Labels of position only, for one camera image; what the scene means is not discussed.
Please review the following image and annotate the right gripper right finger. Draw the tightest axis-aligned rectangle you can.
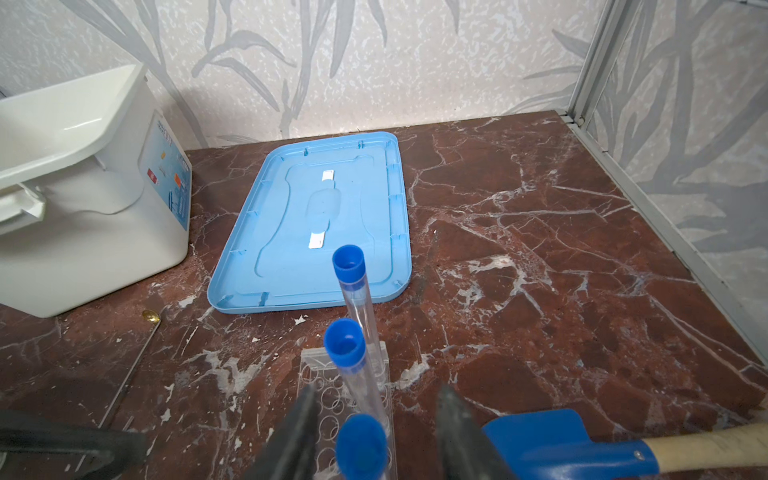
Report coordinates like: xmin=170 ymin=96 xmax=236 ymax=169
xmin=436 ymin=384 xmax=516 ymax=479

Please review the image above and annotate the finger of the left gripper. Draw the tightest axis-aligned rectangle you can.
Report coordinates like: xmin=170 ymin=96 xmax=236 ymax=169
xmin=1 ymin=410 xmax=147 ymax=479

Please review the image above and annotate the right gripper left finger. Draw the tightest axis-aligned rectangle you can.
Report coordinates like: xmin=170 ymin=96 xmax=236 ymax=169
xmin=243 ymin=385 xmax=320 ymax=479

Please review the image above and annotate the blue capped test tube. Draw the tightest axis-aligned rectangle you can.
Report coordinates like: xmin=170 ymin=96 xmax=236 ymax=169
xmin=332 ymin=244 xmax=387 ymax=385
xmin=335 ymin=414 xmax=388 ymax=480
xmin=323 ymin=318 xmax=391 ymax=435

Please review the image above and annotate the clear test tube rack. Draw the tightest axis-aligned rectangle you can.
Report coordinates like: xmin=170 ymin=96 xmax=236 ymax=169
xmin=297 ymin=341 xmax=398 ymax=479

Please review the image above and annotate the thin metal spatula rod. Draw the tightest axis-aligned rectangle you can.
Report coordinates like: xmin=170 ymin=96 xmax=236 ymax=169
xmin=98 ymin=309 xmax=162 ymax=429

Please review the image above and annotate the white plastic storage bin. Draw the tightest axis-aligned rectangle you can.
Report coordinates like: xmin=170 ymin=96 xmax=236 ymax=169
xmin=1 ymin=64 xmax=192 ymax=318

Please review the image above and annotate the blue plastic bin lid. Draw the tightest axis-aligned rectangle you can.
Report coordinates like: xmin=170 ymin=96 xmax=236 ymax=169
xmin=207 ymin=132 xmax=412 ymax=314

